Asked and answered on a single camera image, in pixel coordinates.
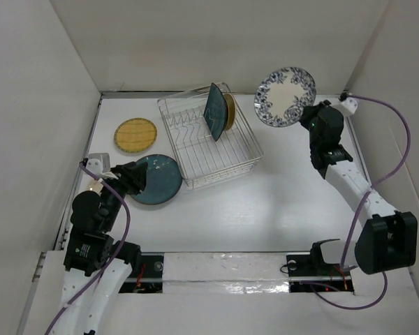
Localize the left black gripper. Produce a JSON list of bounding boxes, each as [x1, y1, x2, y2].
[[101, 159, 147, 230]]

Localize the dark blue round plate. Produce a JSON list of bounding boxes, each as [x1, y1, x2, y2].
[[131, 154, 182, 205]]

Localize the blue floral white plate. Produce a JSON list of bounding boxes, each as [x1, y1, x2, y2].
[[253, 67, 316, 128]]

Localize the yellow black patterned plate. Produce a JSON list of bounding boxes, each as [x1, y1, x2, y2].
[[223, 93, 237, 131]]

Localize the teal square plate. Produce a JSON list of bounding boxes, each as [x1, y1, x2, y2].
[[203, 83, 228, 141]]

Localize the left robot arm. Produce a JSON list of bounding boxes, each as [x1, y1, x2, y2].
[[47, 158, 148, 334]]

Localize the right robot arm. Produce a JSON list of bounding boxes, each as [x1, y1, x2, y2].
[[300, 101, 418, 274]]

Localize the yellow woven round plate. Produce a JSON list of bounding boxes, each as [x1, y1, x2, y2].
[[113, 118, 157, 154]]

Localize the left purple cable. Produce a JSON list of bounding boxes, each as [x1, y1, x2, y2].
[[43, 158, 132, 335]]

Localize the purple cable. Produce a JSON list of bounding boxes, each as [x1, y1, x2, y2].
[[43, 158, 132, 335], [314, 92, 413, 311]]

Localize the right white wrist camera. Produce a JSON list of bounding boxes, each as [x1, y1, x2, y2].
[[337, 92, 358, 117]]

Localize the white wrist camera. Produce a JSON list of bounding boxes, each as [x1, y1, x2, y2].
[[337, 92, 358, 117], [85, 153, 111, 178]]

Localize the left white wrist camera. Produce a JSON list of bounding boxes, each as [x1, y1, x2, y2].
[[85, 153, 111, 178]]

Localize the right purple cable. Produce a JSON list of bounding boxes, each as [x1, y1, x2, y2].
[[314, 92, 413, 311]]

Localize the wire dish rack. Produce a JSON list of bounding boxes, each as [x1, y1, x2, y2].
[[157, 86, 263, 189]]

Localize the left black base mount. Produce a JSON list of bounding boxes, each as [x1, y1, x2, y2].
[[119, 253, 164, 294]]

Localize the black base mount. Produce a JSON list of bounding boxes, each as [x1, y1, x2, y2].
[[119, 253, 164, 294], [279, 253, 354, 293]]

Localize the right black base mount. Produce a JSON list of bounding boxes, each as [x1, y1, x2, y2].
[[279, 253, 354, 293]]

